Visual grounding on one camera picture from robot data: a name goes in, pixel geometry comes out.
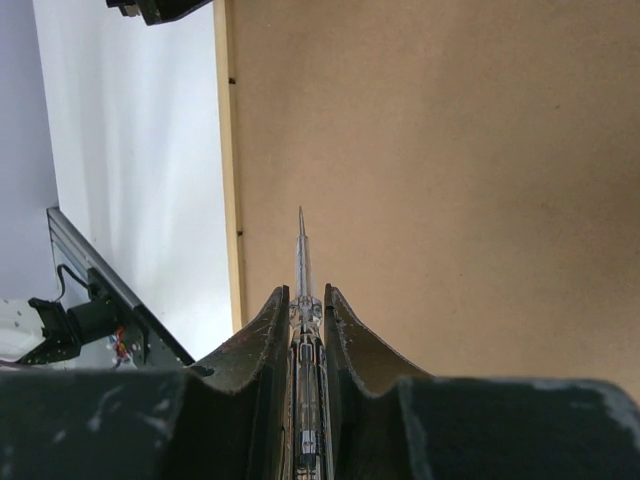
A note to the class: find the light wooden picture frame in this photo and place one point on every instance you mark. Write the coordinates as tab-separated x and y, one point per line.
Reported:
467	173

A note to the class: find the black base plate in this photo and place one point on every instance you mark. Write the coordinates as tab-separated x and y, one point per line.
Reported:
149	342

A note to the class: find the small metal tool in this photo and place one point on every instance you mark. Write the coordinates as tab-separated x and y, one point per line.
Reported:
308	448

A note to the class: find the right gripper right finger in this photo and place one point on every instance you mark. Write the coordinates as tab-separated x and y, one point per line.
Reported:
393	420

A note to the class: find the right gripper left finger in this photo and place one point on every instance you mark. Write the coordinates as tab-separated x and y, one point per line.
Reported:
221	418

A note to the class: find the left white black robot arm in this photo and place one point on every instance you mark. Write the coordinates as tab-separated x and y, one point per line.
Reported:
113	244

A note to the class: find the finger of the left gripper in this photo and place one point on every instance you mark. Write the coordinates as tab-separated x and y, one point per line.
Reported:
157	12

